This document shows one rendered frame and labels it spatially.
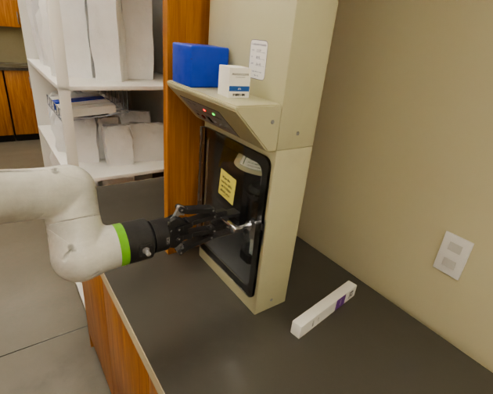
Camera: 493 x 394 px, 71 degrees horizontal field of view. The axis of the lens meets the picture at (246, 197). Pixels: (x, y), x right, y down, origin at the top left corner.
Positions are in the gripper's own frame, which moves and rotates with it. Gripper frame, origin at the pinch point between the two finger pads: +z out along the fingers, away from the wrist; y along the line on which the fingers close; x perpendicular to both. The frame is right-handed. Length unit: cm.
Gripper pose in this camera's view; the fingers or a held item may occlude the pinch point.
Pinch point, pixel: (225, 218)
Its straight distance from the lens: 89.9
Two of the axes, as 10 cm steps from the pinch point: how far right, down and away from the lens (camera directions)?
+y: 0.9, -9.0, -4.2
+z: 8.1, -1.8, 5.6
